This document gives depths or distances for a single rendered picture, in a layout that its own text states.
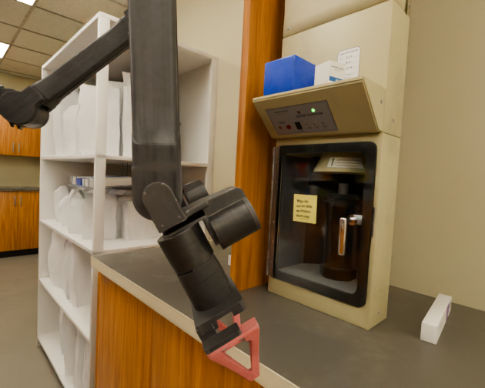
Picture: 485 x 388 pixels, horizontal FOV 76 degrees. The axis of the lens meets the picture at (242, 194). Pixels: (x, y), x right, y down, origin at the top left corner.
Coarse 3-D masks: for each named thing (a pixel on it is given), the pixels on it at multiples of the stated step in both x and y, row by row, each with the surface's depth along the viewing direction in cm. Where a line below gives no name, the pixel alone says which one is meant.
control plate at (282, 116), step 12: (276, 108) 83; (288, 108) 80; (300, 108) 78; (312, 108) 76; (324, 108) 74; (276, 120) 86; (288, 120) 84; (300, 120) 81; (312, 120) 79; (324, 120) 77; (276, 132) 90; (288, 132) 87; (300, 132) 84
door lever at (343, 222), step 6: (348, 216) 76; (354, 216) 75; (342, 222) 72; (348, 222) 74; (354, 222) 75; (342, 228) 72; (342, 234) 72; (342, 240) 72; (342, 246) 72; (342, 252) 72
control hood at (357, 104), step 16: (352, 80) 65; (368, 80) 65; (272, 96) 81; (288, 96) 78; (304, 96) 75; (320, 96) 72; (336, 96) 70; (352, 96) 68; (368, 96) 66; (384, 96) 71; (336, 112) 73; (352, 112) 71; (368, 112) 68; (272, 128) 90; (352, 128) 74; (368, 128) 71
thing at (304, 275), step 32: (288, 160) 90; (320, 160) 82; (352, 160) 76; (288, 192) 90; (320, 192) 82; (352, 192) 76; (288, 224) 90; (320, 224) 82; (288, 256) 90; (320, 256) 82; (352, 256) 76; (320, 288) 82; (352, 288) 76
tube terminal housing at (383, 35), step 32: (320, 32) 84; (352, 32) 77; (384, 32) 72; (384, 64) 72; (384, 128) 72; (384, 160) 74; (384, 192) 75; (384, 224) 76; (384, 256) 78; (288, 288) 92; (384, 288) 79; (352, 320) 77
